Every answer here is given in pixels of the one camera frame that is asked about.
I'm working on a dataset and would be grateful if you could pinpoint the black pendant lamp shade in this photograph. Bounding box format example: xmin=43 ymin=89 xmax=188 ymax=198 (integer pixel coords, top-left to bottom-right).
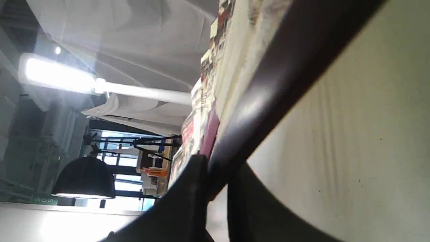
xmin=51 ymin=156 xmax=116 ymax=200

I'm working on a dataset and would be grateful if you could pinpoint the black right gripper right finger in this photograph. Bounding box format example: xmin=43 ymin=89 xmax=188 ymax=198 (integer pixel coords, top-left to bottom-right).
xmin=227 ymin=163 xmax=338 ymax=242

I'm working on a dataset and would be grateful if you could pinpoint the black tripod stand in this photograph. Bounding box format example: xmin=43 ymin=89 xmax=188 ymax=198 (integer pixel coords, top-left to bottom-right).
xmin=83 ymin=133 xmax=182 ymax=161

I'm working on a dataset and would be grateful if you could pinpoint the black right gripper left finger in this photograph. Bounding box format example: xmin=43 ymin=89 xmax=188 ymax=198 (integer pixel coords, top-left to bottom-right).
xmin=103 ymin=155 xmax=213 ymax=242

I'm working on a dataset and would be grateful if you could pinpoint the white desk lamp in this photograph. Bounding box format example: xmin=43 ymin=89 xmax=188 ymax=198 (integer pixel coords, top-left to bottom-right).
xmin=17 ymin=53 xmax=191 ymax=106

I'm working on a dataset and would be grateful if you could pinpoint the painted paper folding fan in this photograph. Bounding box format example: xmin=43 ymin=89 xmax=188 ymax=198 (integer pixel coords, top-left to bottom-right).
xmin=163 ymin=0 xmax=385 ymax=205

